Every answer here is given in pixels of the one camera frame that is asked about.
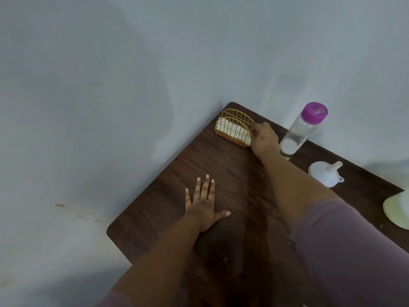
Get person's left hand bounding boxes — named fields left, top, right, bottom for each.
left=184, top=174, right=231, bottom=233

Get person's right hand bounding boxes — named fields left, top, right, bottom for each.
left=249, top=122, right=281, bottom=161

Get clear plastic bottle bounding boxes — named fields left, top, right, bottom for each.
left=279, top=113, right=320, bottom=160

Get purple bottle cap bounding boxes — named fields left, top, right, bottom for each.
left=300, top=102, right=329, bottom=125

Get white plastic funnel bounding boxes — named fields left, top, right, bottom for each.
left=308, top=161, right=345, bottom=188

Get white plastic spray bottle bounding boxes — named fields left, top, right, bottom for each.
left=383, top=190, right=409, bottom=231

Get person's right forearm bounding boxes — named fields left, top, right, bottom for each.
left=260, top=152, right=339, bottom=231

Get person's left forearm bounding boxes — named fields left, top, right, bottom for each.
left=110, top=213, right=205, bottom=307

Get person's mauve shirt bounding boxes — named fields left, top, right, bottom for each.
left=95, top=197, right=409, bottom=307

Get white folded napkins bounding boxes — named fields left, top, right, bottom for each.
left=216, top=117, right=252, bottom=146

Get gold wire napkin holder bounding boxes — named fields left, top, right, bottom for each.
left=214, top=108, right=256, bottom=148

